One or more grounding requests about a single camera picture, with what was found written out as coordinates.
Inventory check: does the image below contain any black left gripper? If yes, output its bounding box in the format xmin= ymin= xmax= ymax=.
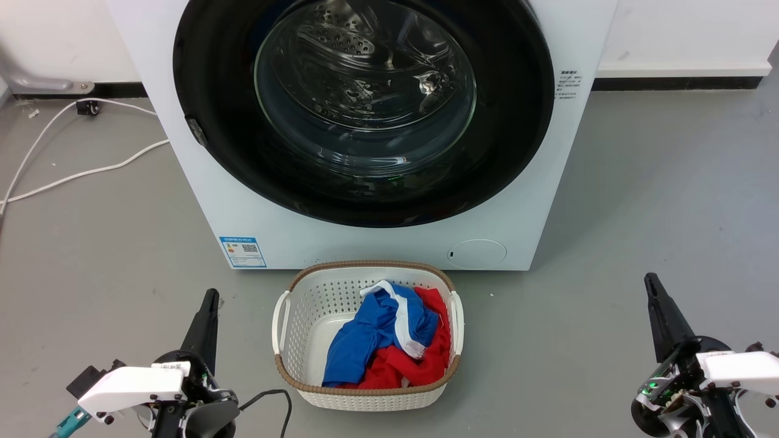
xmin=150 ymin=288 xmax=240 ymax=438

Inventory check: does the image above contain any red garment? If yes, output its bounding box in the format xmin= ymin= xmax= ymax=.
xmin=338 ymin=287 xmax=453 ymax=391

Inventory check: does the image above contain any white perforated laundry basket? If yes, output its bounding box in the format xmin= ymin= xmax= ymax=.
xmin=271 ymin=260 xmax=465 ymax=412

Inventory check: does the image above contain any white front-load washing machine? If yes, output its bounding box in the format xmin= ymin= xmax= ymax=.
xmin=105 ymin=0 xmax=620 ymax=271

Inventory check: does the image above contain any black printed text sticker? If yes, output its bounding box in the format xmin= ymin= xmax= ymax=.
xmin=554 ymin=69 xmax=584 ymax=107

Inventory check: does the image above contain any blue energy label sticker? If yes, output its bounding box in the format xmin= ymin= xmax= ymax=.
xmin=218 ymin=236 xmax=268 ymax=269

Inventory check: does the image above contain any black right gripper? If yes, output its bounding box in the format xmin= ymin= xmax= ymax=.
xmin=631 ymin=273 xmax=741 ymax=438

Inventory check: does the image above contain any blue garment with white trim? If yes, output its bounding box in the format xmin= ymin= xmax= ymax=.
xmin=321 ymin=280 xmax=440 ymax=388

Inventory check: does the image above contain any round white filter cover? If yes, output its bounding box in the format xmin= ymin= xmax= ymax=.
xmin=447 ymin=238 xmax=508 ymax=269

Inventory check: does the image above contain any round black glass washer door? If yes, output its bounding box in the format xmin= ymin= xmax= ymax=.
xmin=173 ymin=0 xmax=556 ymax=229

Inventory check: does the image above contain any white power cable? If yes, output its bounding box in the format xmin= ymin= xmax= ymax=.
xmin=0 ymin=98 xmax=158 ymax=217
xmin=0 ymin=139 xmax=170 ymax=205

